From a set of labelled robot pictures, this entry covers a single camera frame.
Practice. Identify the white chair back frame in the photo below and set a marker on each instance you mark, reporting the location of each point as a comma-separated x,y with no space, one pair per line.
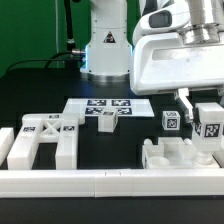
59,128

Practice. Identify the white fence wall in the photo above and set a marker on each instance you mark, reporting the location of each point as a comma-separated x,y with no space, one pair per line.
6,142
111,183

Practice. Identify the white left fence wall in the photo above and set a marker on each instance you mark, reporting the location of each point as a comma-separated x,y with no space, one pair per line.
6,142

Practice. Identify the white tagged cube left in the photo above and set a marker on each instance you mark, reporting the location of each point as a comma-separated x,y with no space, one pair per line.
171,120

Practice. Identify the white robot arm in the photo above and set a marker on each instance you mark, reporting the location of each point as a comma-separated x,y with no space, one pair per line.
108,55

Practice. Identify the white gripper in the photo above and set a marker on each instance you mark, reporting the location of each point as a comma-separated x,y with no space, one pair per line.
161,63

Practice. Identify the white chair seat part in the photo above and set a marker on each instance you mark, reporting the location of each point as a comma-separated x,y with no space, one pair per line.
174,153

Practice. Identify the white front fence wall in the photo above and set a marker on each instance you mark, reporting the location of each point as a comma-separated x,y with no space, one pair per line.
111,183

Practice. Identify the white marker base plate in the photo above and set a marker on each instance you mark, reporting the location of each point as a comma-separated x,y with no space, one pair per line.
124,107

